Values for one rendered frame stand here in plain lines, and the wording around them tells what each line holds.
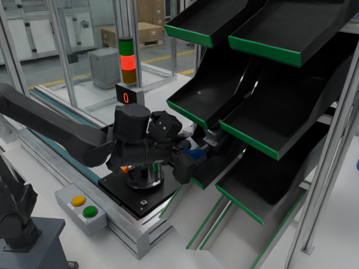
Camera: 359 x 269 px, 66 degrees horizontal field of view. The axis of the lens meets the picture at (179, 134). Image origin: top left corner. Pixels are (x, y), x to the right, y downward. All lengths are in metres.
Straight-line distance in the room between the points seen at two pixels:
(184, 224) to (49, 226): 0.35
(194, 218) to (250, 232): 0.16
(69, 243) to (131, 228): 0.24
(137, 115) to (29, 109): 0.19
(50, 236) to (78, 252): 0.22
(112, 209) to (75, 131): 0.45
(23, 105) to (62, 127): 0.07
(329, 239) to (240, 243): 0.42
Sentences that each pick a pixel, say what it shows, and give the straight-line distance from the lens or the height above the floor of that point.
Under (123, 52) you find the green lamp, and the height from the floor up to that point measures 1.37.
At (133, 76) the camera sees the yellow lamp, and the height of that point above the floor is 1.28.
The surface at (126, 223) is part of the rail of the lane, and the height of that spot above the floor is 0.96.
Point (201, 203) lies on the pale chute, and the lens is 0.79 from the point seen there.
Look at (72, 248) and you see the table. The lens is 1.01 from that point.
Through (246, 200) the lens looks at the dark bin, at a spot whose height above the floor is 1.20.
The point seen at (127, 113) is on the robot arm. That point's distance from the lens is 0.52.
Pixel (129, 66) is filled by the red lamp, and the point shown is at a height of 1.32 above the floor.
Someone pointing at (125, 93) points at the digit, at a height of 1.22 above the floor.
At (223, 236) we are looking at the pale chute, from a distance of 0.77.
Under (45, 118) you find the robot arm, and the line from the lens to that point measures 0.55.
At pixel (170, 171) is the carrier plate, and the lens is 1.04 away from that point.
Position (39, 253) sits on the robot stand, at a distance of 0.77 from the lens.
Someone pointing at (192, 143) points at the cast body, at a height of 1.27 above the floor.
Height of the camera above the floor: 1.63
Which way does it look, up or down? 32 degrees down
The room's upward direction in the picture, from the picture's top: straight up
